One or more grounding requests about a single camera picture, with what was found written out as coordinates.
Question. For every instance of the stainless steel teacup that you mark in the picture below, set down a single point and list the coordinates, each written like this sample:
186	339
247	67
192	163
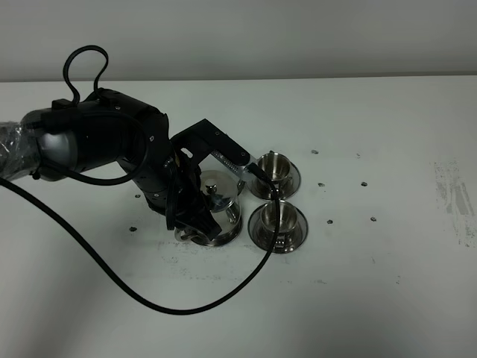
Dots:
278	168
287	221

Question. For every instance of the stainless steel teapot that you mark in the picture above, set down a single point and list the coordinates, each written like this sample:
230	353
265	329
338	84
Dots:
222	197

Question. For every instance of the near stainless steel teacup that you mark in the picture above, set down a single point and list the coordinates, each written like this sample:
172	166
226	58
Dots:
287	221

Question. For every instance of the near stainless steel saucer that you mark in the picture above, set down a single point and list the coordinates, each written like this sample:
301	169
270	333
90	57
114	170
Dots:
286	247

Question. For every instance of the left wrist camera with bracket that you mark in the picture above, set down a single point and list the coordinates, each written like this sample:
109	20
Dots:
203	139

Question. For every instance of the steel teapot saucer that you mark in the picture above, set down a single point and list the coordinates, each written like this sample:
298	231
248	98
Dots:
223	238

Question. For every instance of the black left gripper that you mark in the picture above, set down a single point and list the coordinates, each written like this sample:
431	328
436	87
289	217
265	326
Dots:
170	191

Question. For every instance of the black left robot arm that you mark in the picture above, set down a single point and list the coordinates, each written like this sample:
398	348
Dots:
107	140

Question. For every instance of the far stainless steel saucer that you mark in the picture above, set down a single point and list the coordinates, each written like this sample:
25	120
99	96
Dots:
261	190

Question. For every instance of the stainless steel saucer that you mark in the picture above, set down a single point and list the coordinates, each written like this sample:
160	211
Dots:
261	190
286	247

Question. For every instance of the far stainless steel teacup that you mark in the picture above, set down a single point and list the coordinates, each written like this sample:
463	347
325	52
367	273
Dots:
278	168

